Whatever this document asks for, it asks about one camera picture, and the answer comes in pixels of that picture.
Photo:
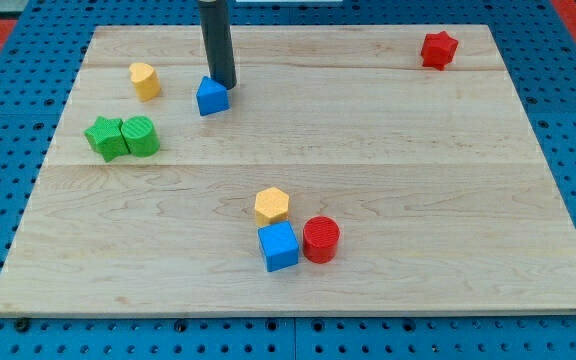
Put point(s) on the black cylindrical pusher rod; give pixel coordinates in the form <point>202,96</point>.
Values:
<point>216,32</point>

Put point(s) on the yellow heart block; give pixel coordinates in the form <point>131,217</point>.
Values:
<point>145,81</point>

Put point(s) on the green cylinder block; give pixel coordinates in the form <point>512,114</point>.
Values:
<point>140,136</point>

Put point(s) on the green star block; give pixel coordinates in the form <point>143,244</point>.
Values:
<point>105,138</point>

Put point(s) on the yellow hexagon block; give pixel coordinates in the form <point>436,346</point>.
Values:
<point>271,206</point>

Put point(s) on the light wooden board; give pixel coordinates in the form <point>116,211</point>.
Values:
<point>445,202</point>

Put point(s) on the red star block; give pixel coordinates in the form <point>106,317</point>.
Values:
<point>438,50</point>

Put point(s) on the blue cube block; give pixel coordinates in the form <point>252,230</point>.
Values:
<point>278,245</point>

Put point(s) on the red cylinder block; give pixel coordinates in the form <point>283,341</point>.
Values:
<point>320,236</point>

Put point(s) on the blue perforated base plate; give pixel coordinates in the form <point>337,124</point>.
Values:
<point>39,63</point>

